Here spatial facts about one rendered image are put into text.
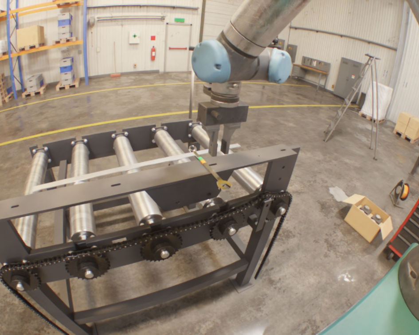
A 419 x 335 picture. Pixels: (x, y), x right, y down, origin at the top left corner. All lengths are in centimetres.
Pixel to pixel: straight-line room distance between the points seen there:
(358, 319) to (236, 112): 52
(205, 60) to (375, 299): 43
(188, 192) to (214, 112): 36
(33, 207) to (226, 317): 138
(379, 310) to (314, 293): 165
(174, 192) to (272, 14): 64
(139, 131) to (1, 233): 118
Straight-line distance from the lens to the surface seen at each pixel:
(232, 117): 60
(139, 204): 99
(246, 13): 35
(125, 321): 169
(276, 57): 47
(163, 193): 78
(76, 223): 97
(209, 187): 85
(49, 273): 101
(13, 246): 90
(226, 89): 55
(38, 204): 70
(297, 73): 1223
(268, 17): 34
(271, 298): 182
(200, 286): 142
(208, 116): 56
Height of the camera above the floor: 157
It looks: 33 degrees down
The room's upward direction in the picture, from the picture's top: 6 degrees clockwise
